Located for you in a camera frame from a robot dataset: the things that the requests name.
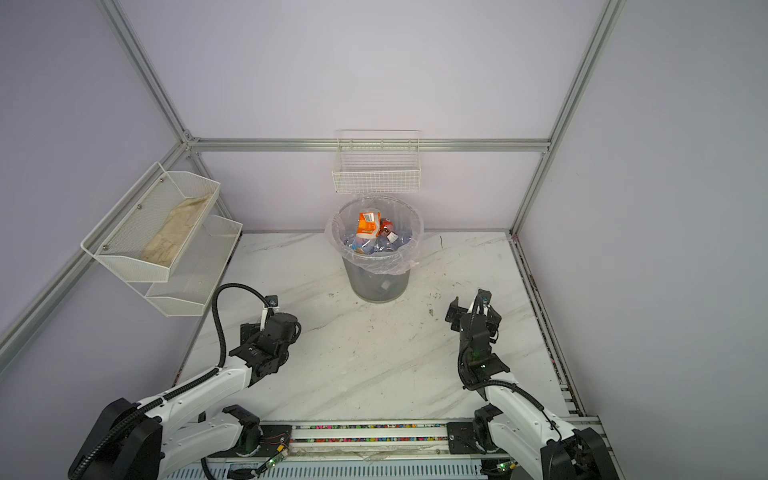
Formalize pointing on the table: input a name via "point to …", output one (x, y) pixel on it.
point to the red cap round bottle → (385, 226)
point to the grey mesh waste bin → (380, 277)
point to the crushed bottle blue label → (374, 245)
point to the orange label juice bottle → (368, 223)
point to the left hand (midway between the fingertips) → (265, 325)
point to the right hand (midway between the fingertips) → (471, 301)
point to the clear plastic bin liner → (343, 221)
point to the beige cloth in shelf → (164, 246)
